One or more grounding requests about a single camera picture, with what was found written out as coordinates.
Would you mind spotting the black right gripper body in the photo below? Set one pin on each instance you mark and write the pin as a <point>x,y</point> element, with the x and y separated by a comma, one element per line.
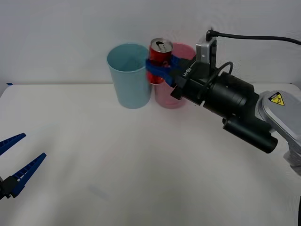
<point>196,82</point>

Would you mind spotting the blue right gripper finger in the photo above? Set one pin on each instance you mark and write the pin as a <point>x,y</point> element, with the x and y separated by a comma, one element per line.
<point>176,61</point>
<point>162,71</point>

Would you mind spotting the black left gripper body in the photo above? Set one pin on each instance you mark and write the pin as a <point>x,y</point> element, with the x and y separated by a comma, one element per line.
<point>1,188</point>

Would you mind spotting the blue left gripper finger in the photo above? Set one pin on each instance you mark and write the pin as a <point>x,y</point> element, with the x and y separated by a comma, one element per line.
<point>10,142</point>
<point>26,173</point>

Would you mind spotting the red drink can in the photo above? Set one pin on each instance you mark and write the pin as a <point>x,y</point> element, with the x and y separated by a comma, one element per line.
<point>160,54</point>

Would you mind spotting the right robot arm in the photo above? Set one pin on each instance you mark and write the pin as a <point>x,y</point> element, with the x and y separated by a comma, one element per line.
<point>237,99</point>

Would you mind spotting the pink plastic bin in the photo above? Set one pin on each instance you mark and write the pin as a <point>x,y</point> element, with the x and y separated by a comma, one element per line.
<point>164,96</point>

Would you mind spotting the pale blue plastic bin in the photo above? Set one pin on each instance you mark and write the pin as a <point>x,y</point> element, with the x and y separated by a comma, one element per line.
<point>131,89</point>

